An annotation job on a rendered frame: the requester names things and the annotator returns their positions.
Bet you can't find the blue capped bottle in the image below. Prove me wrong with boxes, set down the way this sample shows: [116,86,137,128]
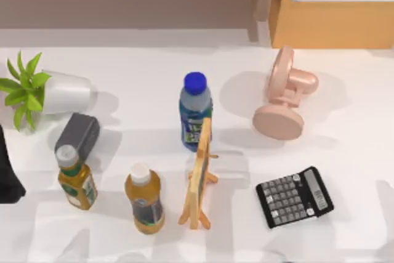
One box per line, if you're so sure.
[178,72,214,153]

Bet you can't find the wooden framed blackboard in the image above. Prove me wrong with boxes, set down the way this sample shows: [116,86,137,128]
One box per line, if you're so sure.
[177,118,220,231]

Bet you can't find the pink desk fan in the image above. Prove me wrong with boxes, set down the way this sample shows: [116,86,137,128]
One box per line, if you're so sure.
[252,46,320,142]

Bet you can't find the amber bottle with dark label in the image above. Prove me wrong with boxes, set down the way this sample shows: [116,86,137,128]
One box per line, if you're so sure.
[124,163,166,235]

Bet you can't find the dark grey box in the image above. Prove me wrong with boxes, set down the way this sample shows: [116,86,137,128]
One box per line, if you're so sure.
[54,112,101,163]

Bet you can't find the black calculator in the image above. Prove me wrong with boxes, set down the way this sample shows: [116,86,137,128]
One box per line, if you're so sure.
[255,166,334,229]

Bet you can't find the white potted green plant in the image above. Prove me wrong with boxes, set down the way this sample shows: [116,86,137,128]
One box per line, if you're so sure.
[0,51,93,133]

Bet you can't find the amber bottle with green label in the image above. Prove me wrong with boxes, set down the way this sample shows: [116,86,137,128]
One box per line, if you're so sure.
[55,145,99,211]

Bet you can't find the wooden cupboard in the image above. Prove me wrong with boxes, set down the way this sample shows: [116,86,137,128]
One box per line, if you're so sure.
[268,0,394,50]

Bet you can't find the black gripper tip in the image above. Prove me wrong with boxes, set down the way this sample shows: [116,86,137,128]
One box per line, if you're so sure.
[0,125,26,204]

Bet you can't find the long metal handle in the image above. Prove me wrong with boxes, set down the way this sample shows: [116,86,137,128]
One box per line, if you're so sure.
[292,0,394,4]

